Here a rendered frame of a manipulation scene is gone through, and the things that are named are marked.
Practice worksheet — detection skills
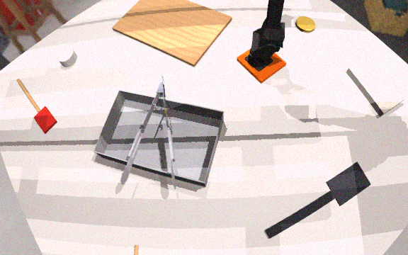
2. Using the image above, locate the yellow round disc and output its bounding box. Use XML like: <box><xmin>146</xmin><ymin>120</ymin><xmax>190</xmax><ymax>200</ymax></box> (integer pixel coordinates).
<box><xmin>295</xmin><ymin>16</ymin><xmax>316</xmax><ymax>33</ymax></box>

